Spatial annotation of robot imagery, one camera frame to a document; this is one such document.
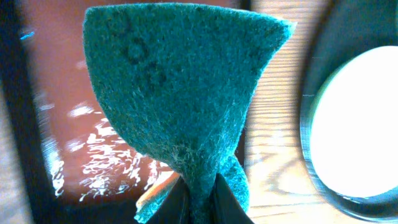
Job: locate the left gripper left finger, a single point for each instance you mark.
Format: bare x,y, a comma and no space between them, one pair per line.
175,207

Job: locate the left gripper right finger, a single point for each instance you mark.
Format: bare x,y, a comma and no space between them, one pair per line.
226,209

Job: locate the green scouring sponge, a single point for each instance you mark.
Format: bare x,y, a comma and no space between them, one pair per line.
175,81

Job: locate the pale green plate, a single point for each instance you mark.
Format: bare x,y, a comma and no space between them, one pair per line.
353,126

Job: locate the black rectangular water tray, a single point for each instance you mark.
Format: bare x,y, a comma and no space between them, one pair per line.
61,161

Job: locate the round black serving tray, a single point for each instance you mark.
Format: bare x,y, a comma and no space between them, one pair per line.
347,29

